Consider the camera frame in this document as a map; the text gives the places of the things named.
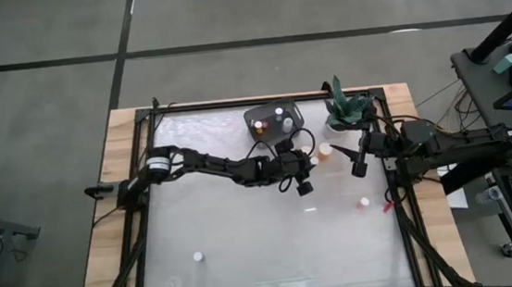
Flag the large orange pill bottle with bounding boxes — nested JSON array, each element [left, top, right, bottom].
[[317, 141, 334, 162]]

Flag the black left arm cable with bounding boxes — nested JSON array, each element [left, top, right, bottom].
[[242, 126, 321, 197]]

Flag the clear plastic water bottle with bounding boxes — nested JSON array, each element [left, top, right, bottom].
[[474, 185, 504, 206]]

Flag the green leafy plant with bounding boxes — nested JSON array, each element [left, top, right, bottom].
[[320, 71, 377, 131]]

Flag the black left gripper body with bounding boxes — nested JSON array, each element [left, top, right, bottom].
[[273, 138, 317, 200]]

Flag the white paper sheet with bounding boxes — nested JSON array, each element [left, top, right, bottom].
[[436, 161, 470, 212]]

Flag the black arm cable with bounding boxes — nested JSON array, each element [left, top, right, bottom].
[[364, 108, 430, 131], [242, 126, 321, 197]]

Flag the grey plastic bin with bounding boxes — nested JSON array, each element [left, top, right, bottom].
[[242, 96, 307, 149]]

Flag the black aluminium table frame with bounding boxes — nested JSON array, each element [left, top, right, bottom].
[[59, 69, 479, 287]]

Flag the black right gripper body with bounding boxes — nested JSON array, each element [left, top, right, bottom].
[[347, 120, 391, 181]]

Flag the white plant pot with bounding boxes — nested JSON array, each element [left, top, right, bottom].
[[321, 119, 355, 141]]

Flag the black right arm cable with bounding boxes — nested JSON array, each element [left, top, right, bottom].
[[364, 108, 430, 131]]

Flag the dark grey side desk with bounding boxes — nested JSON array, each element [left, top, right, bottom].
[[449, 42, 512, 287]]

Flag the black stand pole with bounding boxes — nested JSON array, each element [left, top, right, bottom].
[[464, 0, 512, 65]]

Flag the wooden table board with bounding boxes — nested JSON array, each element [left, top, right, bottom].
[[61, 78, 478, 287]]

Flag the small teal box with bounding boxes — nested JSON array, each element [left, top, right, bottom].
[[492, 54, 512, 75]]

